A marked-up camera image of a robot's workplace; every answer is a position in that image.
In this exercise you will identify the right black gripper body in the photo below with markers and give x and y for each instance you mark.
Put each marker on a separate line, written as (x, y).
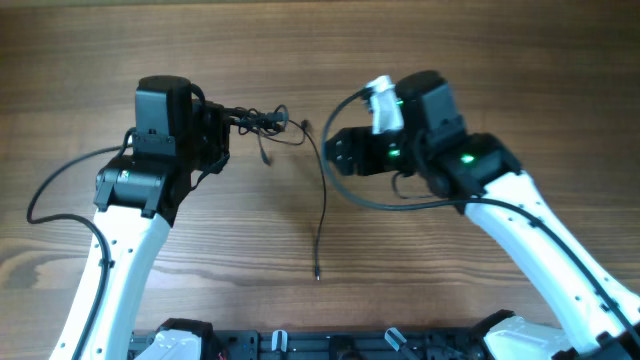
(338, 151)

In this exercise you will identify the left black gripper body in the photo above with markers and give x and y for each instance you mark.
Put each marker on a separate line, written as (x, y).
(209, 130)

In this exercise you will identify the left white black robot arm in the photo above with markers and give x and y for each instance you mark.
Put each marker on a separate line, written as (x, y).
(177, 132)

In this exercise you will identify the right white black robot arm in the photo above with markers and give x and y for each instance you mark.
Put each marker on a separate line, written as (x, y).
(417, 129)

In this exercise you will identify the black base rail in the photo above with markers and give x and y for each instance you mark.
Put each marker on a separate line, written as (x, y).
(393, 343)

